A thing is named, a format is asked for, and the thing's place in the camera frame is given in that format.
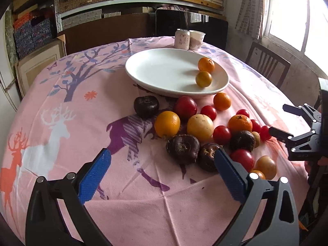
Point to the large orange mandarin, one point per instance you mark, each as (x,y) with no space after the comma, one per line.
(238,123)

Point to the small red tomato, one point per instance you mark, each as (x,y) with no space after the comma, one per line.
(256,126)
(243,113)
(209,111)

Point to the white metal shelf unit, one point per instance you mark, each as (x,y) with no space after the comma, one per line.
(59,16)

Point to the pale yellow round fruit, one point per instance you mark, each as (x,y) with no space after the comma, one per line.
(201,127)

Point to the white oval plate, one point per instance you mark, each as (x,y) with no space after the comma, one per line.
(172,72)

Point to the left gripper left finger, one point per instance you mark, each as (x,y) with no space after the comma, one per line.
(91,174)

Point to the framed picture leaning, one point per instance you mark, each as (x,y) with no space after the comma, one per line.
(31,65)

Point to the small orange citrus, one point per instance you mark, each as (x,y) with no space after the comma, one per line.
(259,173)

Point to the orange beside plate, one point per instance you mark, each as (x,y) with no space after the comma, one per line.
(221,101)

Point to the red cherry tomato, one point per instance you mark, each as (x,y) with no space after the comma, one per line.
(264,133)

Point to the small tan fruit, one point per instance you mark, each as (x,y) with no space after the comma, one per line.
(257,139)

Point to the dark purple wrinkled fruit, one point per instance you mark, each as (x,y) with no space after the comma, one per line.
(183,148)

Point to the white drink can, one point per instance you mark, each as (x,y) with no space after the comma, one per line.
(182,39)

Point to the pink deer print tablecloth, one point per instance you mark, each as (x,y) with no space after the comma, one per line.
(83,103)

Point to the white paper cup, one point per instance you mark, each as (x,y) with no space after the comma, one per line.
(196,40)

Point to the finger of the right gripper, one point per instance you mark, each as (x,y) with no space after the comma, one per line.
(307,112)
(284,134)

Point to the dark brown fruit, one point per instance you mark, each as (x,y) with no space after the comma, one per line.
(242,140)

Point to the small orange on plate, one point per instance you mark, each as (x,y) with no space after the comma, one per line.
(206,64)

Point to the small yellow-orange citrus on plate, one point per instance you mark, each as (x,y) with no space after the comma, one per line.
(203,79)

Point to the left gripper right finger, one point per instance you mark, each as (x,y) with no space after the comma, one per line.
(233,174)

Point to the dark red plum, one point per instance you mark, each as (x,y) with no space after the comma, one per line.
(185,107)

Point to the dark wooden chair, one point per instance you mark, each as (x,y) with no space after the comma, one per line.
(268,62)

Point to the dark purple mangosteen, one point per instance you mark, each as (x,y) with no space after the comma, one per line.
(146,106)

